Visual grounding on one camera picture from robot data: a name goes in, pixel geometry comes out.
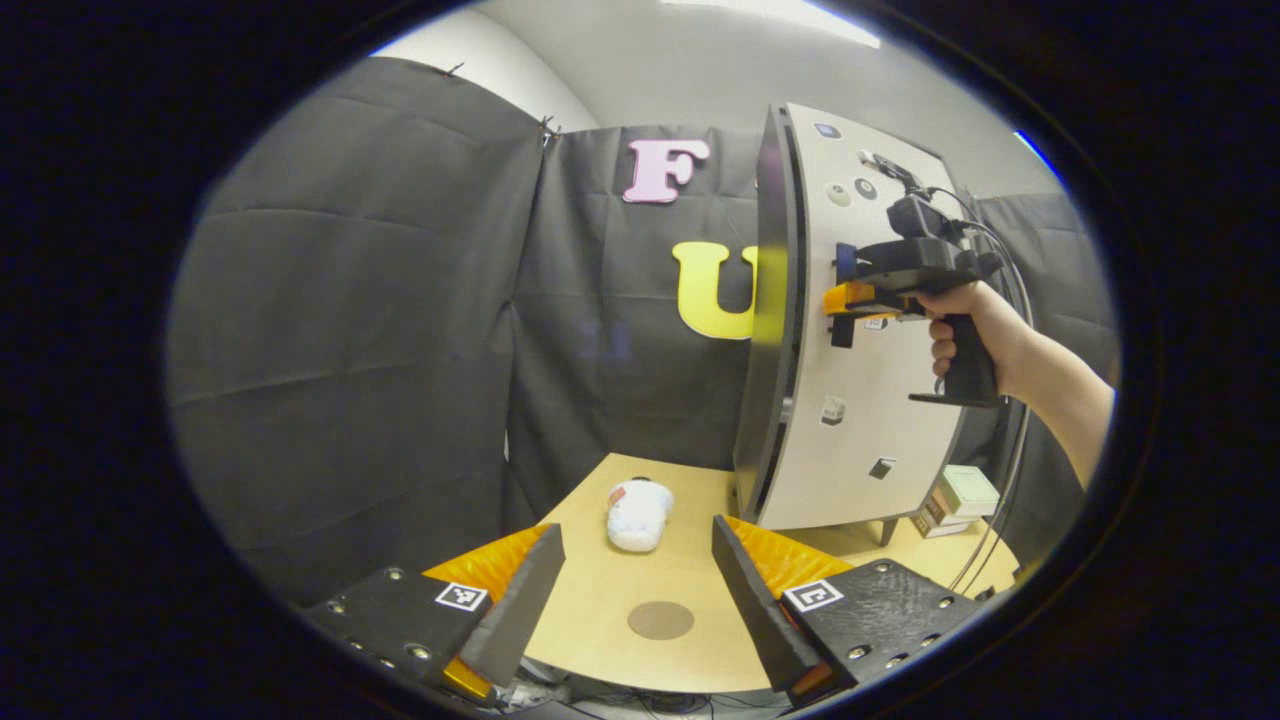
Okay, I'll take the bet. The black backdrop cloth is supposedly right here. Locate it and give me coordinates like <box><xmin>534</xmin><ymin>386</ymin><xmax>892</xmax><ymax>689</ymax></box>
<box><xmin>165</xmin><ymin>55</ymin><xmax>1121</xmax><ymax>611</ymax></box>

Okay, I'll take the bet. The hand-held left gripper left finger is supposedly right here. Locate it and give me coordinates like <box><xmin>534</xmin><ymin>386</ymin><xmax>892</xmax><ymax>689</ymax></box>
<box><xmin>300</xmin><ymin>522</ymin><xmax>567</xmax><ymax>706</ymax></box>

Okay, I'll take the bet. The dark grey cabinet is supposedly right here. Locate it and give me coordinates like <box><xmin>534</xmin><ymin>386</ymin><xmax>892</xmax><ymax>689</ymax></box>
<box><xmin>733</xmin><ymin>102</ymin><xmax>1001</xmax><ymax>546</ymax></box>

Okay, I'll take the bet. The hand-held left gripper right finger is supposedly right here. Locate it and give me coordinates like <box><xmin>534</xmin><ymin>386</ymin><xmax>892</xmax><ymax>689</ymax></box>
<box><xmin>711</xmin><ymin>515</ymin><xmax>991</xmax><ymax>707</ymax></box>

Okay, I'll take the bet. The white plush toy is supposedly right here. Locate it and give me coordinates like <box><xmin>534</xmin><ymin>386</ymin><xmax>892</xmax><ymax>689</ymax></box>
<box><xmin>606</xmin><ymin>478</ymin><xmax>675</xmax><ymax>553</ymax></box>

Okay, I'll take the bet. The beige cabinet door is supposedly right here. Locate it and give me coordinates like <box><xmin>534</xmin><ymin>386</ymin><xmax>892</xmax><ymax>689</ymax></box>
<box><xmin>785</xmin><ymin>102</ymin><xmax>979</xmax><ymax>531</ymax></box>

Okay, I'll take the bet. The round brown coaster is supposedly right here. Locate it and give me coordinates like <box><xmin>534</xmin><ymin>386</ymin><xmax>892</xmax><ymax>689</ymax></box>
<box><xmin>627</xmin><ymin>600</ymin><xmax>696</xmax><ymax>641</ymax></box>

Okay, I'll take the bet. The reddish brown book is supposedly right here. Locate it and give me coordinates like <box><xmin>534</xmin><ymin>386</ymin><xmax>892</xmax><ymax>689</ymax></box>
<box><xmin>912</xmin><ymin>488</ymin><xmax>973</xmax><ymax>539</ymax></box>

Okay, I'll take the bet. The green book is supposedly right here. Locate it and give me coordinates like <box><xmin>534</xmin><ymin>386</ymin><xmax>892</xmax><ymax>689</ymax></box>
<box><xmin>940</xmin><ymin>465</ymin><xmax>1001</xmax><ymax>518</ymax></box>

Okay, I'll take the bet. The black door handle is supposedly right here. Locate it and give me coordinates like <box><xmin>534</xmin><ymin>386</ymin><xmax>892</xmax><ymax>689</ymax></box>
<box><xmin>830</xmin><ymin>243</ymin><xmax>859</xmax><ymax>349</ymax></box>

